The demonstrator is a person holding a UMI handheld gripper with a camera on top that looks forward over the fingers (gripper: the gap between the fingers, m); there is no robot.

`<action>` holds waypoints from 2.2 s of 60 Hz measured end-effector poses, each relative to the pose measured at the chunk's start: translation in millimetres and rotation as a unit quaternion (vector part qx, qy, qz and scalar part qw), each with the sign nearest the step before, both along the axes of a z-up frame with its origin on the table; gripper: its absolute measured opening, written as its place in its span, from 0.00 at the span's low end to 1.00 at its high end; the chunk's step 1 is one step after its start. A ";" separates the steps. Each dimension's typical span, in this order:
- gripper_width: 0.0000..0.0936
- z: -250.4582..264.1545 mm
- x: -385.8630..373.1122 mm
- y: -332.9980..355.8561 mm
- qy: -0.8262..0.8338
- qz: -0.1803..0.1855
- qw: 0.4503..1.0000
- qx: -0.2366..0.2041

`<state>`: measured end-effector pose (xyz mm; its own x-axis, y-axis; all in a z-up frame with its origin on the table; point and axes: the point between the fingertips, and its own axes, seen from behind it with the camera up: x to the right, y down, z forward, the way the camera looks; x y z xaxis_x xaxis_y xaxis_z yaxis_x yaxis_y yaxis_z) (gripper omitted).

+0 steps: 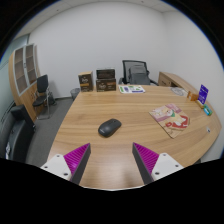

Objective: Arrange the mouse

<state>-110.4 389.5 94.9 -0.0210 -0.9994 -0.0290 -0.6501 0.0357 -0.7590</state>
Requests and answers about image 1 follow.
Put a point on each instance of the grey backpack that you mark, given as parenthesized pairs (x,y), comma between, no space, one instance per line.
(139,76)

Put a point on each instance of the wooden side cabinet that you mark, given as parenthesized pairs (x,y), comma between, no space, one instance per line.
(173,80)

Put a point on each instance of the black mesh office chair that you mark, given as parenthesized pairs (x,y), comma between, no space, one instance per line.
(125,68)

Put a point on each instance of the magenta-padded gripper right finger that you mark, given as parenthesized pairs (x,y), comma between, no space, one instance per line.
(166,164)

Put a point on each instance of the white green printed sheet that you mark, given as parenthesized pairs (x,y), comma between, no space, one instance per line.
(131,89)

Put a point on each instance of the black computer mouse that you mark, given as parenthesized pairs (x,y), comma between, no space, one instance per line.
(109,128)

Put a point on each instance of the black leather sofa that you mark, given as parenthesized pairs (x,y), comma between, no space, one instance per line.
(15,136)

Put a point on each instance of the purple sign on wooden stand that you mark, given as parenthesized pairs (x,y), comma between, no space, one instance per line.
(203,94)

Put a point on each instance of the tall brown cardboard box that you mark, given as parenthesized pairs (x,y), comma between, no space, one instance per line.
(86,82)

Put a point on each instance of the wooden shelf unit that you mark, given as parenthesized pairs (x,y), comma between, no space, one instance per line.
(23,73)

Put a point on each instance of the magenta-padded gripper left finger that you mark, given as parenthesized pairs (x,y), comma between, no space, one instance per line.
(56,164)

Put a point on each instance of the grey mesh waste bin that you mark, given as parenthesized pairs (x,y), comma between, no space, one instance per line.
(75,93)

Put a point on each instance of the small orange box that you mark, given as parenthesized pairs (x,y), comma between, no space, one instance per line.
(192,96)

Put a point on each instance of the wide brown cardboard box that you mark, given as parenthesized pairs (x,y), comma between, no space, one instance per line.
(106,85)

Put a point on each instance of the dark brown cardboard box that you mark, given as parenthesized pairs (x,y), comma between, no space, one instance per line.
(105,74)

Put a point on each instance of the small green box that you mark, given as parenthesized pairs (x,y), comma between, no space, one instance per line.
(207,110)

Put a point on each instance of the black visitor chair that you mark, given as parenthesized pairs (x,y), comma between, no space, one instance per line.
(42,85)

